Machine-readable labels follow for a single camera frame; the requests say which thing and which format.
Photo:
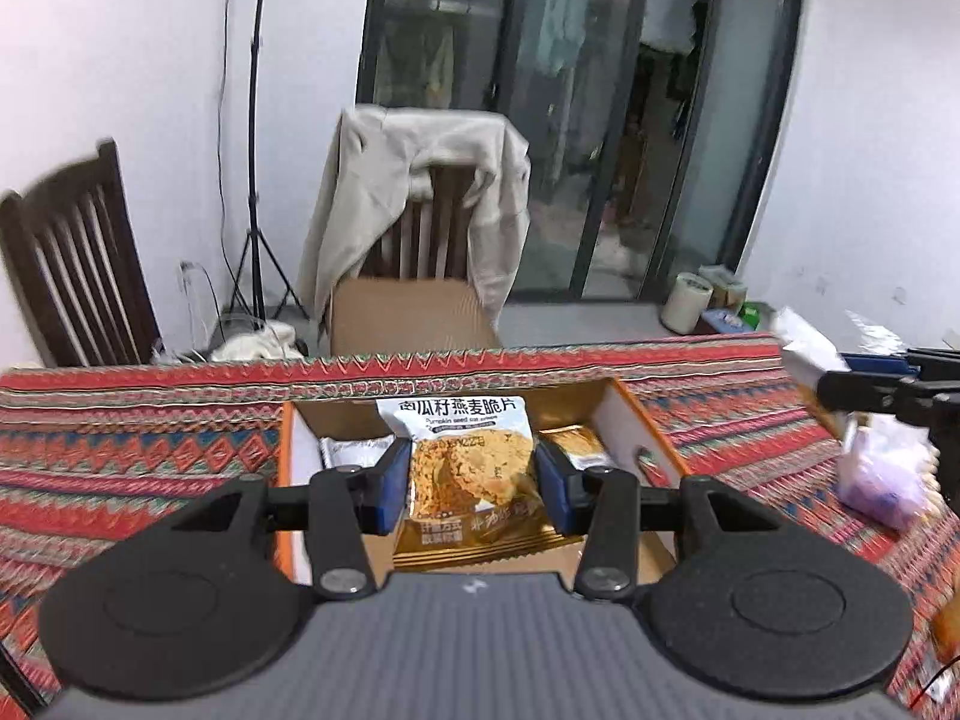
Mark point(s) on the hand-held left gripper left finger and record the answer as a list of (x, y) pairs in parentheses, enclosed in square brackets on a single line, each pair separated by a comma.
[(391, 487)]

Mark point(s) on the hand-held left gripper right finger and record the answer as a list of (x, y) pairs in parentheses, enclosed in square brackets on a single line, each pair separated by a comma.
[(551, 487)]

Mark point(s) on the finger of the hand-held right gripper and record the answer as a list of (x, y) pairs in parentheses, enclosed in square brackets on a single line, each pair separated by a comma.
[(855, 390), (877, 364)]

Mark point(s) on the white and brown snack packet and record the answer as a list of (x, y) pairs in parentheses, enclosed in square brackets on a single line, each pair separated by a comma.
[(806, 349)]

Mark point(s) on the brown oat crisp packet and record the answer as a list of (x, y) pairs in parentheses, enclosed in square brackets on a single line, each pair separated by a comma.
[(465, 465)]

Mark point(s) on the orange-rimmed cardboard box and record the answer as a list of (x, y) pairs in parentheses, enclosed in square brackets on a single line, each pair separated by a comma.
[(300, 450)]

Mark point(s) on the clear crinkled plastic bag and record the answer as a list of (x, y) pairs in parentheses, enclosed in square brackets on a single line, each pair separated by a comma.
[(874, 331)]

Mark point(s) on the silver snack packet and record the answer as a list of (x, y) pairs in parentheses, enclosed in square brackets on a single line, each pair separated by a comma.
[(352, 454)]

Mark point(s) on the plastic bag with purple contents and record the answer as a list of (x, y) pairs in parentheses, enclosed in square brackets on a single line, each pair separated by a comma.
[(885, 472)]

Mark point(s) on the green packet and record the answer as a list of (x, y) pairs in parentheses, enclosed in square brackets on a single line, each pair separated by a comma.
[(756, 316)]

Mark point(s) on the blue box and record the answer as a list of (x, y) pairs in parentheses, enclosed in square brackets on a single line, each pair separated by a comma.
[(721, 322)]

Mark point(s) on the beige storage box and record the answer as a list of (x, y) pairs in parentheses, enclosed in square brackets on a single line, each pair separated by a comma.
[(726, 286)]

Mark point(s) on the plain brown cardboard box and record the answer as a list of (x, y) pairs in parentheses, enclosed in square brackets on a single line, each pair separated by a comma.
[(412, 315)]

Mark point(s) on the white cylindrical bin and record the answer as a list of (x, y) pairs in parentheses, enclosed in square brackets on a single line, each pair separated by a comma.
[(686, 307)]

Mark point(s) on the white cloth heap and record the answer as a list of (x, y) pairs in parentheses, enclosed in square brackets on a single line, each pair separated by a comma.
[(259, 345)]

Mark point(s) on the patterned red tablecloth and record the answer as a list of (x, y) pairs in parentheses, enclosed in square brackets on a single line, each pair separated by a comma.
[(150, 427)]

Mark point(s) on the orange packet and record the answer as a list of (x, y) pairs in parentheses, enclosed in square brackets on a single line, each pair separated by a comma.
[(946, 628)]

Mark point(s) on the wooden chair with jacket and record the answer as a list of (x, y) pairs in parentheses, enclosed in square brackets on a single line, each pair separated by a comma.
[(442, 232)]

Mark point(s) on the sliding glass door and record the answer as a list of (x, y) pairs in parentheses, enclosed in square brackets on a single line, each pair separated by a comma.
[(750, 90)]

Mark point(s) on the beige jacket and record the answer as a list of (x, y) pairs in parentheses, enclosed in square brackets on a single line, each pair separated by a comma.
[(352, 187)]

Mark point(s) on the black tripod stand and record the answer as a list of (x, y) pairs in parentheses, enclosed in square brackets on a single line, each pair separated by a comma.
[(255, 165)]

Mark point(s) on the dark wooden chair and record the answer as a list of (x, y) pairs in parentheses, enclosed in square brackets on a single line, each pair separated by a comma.
[(75, 255)]

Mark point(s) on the wall outlet with plugs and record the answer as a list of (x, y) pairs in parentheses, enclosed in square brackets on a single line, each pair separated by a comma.
[(189, 276)]

